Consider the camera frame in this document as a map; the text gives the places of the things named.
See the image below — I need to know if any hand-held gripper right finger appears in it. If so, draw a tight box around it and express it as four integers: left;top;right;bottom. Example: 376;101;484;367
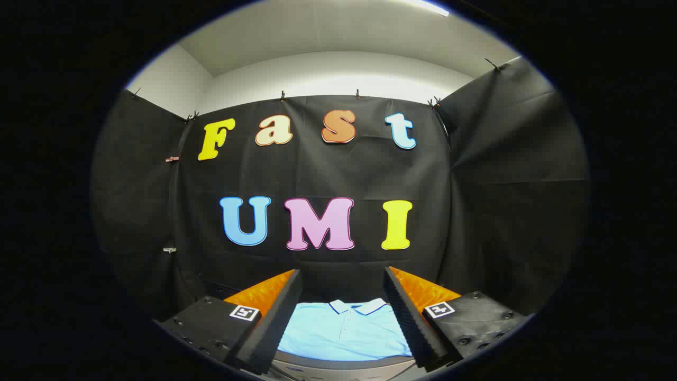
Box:
383;266;529;371

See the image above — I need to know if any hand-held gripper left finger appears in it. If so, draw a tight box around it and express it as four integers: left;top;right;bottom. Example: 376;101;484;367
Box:
159;269;303;375

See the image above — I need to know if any light blue polo shirt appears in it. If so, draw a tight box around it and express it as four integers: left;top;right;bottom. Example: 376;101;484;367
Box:
278;298;413;362

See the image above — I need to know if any row of black clips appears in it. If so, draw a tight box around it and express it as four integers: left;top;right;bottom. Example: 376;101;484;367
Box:
131;58;503;122

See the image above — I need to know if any ceiling light strip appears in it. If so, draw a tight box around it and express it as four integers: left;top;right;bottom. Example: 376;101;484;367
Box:
410;0;450;17

